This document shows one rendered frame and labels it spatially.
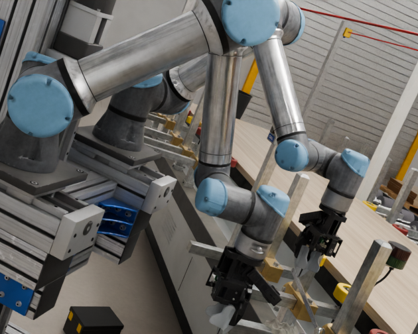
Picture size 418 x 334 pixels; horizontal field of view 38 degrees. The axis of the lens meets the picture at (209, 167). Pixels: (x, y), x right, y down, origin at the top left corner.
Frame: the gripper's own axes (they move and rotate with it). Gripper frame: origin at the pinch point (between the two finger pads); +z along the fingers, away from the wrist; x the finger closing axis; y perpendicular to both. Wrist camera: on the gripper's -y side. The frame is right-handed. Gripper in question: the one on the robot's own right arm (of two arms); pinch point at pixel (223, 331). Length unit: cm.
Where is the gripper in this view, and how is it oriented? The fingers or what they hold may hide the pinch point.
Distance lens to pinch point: 145.2
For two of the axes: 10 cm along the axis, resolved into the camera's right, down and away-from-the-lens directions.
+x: 2.5, 3.2, -9.1
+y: -8.9, -2.9, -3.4
